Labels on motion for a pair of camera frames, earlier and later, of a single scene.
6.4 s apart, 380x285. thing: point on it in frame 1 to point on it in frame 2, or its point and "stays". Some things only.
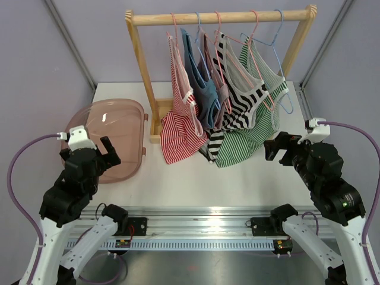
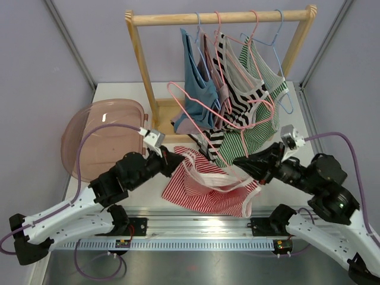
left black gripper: (110, 158) to (169, 161)
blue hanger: (202, 63) stays
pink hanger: (224, 86) stays
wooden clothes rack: (135, 18) stays
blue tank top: (205, 95) stays
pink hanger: (181, 65) to (256, 112)
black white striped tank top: (245, 91) stays
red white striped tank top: (182, 132) to (198, 183)
